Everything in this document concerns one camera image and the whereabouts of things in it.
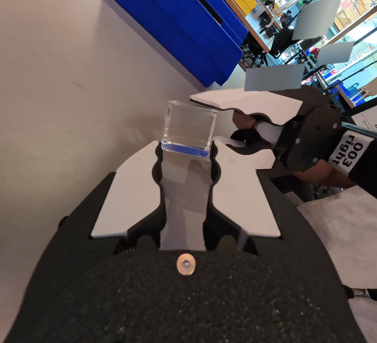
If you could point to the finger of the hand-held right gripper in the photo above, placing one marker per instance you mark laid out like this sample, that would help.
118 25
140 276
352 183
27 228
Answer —
250 101
265 160

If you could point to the person's right hand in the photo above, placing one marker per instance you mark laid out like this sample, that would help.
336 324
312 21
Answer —
243 121

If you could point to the unlabelled blue bin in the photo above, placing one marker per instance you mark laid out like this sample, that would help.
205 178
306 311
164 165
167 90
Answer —
165 18

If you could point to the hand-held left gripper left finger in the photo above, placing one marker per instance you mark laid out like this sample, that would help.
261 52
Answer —
129 198

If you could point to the wood edged work table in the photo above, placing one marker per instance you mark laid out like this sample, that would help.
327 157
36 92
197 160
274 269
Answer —
256 24

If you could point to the person's right forearm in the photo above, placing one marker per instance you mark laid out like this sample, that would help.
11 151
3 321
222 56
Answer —
324 176

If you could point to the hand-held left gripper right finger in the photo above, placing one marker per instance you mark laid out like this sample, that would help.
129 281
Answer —
244 201

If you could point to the clear acrylic cube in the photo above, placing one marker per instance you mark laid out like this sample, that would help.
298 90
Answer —
188 124

